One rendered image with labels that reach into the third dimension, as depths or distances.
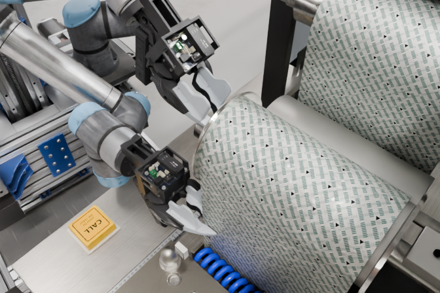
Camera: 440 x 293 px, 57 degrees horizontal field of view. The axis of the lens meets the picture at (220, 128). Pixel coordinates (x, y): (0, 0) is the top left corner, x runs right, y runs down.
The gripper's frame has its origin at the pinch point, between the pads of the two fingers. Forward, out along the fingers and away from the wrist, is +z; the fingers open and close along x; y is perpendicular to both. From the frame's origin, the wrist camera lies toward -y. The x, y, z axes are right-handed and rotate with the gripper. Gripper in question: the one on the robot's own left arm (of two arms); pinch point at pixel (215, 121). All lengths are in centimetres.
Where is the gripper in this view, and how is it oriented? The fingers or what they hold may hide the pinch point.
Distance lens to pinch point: 61.7
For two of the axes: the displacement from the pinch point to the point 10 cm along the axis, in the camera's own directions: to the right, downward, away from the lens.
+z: 5.7, 8.1, 1.3
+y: 4.7, -2.0, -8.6
